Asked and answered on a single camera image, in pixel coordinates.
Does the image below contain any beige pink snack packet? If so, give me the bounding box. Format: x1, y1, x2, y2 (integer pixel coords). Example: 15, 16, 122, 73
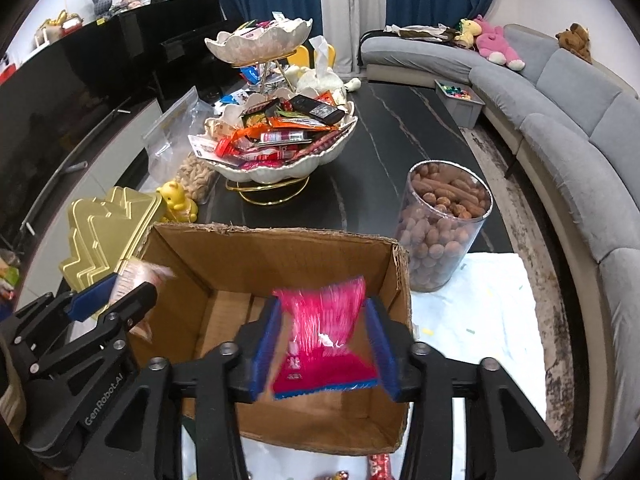
107, 258, 176, 342

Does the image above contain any red twisted wrapper candy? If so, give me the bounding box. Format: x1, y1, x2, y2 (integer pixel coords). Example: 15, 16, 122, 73
326, 470, 349, 480

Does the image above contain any brown cardboard box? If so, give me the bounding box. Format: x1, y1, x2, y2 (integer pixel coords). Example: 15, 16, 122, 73
130, 223, 411, 456

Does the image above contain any red snack packet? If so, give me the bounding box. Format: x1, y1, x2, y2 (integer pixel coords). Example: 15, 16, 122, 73
368, 453, 394, 480

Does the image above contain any gold lid candy jar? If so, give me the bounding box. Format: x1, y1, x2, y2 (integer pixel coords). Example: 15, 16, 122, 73
60, 186, 166, 292

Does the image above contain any clear jar of nuts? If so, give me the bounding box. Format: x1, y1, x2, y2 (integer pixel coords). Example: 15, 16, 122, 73
396, 159, 494, 292

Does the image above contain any plastic bag of peanuts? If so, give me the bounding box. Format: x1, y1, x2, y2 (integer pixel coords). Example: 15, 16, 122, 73
142, 87, 215, 205

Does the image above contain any black television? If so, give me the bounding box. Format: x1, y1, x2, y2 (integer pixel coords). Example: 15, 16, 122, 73
1, 11, 160, 238

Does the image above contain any two tier snack stand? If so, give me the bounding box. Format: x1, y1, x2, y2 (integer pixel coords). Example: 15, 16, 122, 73
189, 12, 361, 202

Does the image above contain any grey bin with toys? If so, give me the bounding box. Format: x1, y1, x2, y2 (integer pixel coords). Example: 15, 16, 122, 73
435, 79, 485, 129

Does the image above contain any grey curved sofa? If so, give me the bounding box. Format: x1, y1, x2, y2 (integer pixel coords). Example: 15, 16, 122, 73
358, 24, 639, 479

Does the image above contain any grey bunny plush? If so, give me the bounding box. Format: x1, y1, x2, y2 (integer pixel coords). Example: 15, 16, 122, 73
91, 0, 113, 20

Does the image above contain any pink plush toy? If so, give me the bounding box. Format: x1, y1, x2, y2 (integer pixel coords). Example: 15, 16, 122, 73
474, 14, 525, 72

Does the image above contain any yellow plush toy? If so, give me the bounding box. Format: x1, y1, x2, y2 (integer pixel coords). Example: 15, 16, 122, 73
454, 18, 483, 49

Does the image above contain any brown teddy bear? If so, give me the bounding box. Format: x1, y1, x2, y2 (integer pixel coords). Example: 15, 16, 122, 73
555, 23, 592, 64

